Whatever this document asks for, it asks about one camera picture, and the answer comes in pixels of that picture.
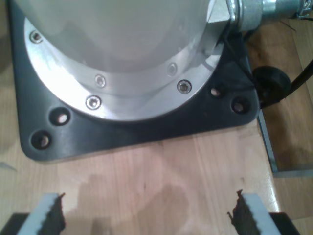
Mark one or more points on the black round plug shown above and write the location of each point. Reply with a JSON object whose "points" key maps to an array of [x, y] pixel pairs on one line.
{"points": [[271, 84]]}

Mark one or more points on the black mounting plate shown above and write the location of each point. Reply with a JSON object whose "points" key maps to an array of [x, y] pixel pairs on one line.
{"points": [[146, 132]]}

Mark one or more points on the grey metal frame bar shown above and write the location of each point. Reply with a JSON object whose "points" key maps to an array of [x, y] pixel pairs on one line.
{"points": [[267, 147]]}

